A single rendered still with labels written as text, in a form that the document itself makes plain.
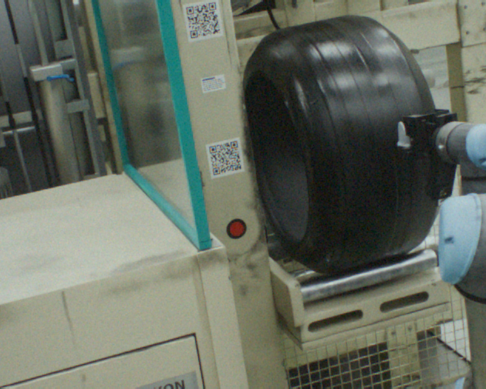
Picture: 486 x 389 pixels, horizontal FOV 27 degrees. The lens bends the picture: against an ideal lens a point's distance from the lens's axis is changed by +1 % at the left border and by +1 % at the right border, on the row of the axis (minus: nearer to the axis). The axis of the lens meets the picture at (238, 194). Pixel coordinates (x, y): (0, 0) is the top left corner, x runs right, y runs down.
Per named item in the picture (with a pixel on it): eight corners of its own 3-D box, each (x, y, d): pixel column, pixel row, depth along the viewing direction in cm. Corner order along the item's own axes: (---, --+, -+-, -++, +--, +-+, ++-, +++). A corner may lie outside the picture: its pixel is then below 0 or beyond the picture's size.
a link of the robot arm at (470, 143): (479, 180, 167) (474, 128, 166) (447, 173, 178) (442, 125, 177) (521, 172, 170) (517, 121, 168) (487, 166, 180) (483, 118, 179)
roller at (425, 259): (295, 292, 216) (288, 282, 220) (297, 309, 218) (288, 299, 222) (441, 252, 225) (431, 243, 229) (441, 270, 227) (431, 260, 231)
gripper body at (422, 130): (435, 107, 194) (467, 109, 182) (442, 151, 195) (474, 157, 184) (399, 116, 192) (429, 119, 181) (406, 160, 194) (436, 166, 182)
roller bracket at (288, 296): (295, 329, 215) (288, 286, 212) (237, 272, 251) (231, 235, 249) (308, 325, 215) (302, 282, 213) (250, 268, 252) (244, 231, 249)
